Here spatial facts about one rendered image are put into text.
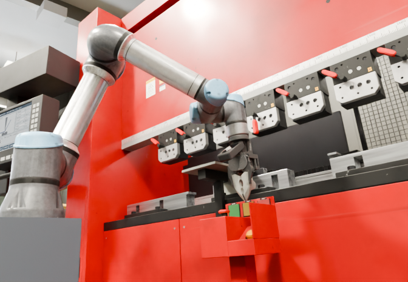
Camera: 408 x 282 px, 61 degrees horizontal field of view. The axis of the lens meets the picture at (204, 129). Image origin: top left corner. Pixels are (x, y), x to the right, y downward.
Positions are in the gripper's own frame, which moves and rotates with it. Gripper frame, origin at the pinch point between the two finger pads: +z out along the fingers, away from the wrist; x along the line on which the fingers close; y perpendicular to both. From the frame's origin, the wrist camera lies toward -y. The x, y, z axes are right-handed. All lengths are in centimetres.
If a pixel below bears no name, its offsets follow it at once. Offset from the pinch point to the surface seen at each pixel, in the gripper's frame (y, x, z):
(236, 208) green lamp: 9.9, 10.0, 2.9
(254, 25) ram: 37, 3, -81
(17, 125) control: -10, 141, -63
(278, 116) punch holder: 33.2, -1.9, -32.8
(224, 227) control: -5.9, 4.8, 8.8
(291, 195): 18.5, -7.9, 0.9
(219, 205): 18.0, 23.2, 0.1
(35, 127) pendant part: -7, 124, -57
